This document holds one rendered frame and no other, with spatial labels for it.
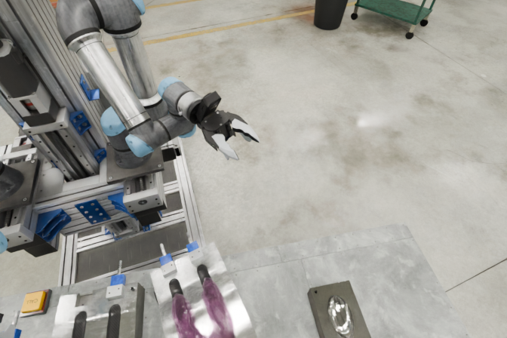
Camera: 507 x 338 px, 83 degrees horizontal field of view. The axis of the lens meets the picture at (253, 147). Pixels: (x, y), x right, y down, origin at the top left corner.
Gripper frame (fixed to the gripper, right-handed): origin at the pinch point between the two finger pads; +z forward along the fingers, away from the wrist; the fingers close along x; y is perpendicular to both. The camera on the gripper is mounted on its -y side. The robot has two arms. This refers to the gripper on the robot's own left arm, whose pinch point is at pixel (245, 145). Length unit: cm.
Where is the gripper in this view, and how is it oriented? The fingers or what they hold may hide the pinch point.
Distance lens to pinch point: 69.5
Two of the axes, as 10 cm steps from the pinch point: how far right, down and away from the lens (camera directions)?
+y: 0.8, 5.7, 8.2
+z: 7.0, 5.6, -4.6
